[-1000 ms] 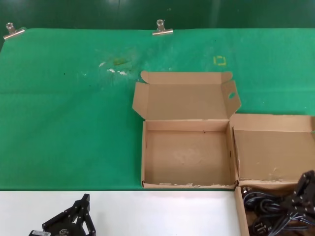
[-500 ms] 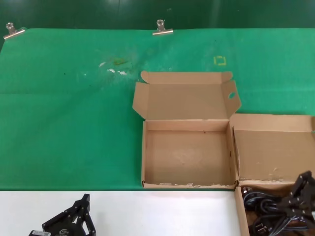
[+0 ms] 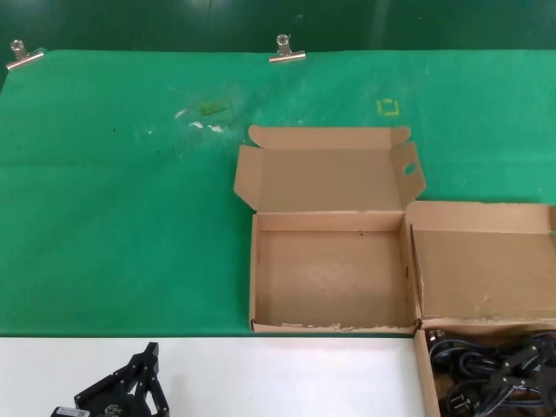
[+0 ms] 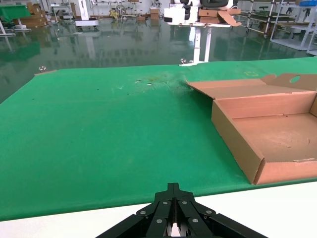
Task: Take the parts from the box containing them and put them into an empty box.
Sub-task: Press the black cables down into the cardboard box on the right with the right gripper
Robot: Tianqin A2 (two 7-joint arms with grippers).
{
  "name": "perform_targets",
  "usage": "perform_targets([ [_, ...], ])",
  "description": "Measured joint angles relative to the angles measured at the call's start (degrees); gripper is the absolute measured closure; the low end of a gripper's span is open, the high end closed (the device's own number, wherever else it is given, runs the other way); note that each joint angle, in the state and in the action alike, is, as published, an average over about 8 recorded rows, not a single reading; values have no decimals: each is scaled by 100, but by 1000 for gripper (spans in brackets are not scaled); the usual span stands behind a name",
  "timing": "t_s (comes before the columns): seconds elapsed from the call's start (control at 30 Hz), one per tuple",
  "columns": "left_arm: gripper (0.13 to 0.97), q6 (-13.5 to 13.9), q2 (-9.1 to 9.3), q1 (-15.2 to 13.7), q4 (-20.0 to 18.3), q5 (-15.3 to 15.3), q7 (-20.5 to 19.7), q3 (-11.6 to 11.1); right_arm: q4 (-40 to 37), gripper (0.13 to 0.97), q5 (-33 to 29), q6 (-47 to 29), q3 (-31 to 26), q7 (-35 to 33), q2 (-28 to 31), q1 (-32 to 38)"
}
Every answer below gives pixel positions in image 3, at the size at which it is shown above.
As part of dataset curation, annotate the cardboard box with torn lid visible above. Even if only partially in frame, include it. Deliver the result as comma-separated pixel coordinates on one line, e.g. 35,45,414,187
403,199,556,417

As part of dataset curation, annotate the black power cable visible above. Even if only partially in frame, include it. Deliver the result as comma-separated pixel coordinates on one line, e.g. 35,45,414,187
447,381,556,414
427,329,507,383
533,332,556,354

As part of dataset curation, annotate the green table mat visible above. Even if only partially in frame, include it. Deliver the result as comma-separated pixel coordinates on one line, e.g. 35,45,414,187
0,49,556,338

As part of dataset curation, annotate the cardboard box with hole flap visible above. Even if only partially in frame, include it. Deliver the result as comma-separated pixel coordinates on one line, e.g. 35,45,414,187
233,124,427,334

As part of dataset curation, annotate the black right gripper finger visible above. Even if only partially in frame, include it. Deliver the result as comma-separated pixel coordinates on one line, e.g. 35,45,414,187
490,371,530,394
504,346,546,374

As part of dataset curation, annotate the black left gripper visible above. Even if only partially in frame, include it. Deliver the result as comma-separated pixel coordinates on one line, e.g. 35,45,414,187
50,341,172,417

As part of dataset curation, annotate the silver metal binder clip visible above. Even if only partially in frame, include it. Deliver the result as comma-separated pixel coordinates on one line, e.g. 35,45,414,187
268,33,308,65
4,39,46,72

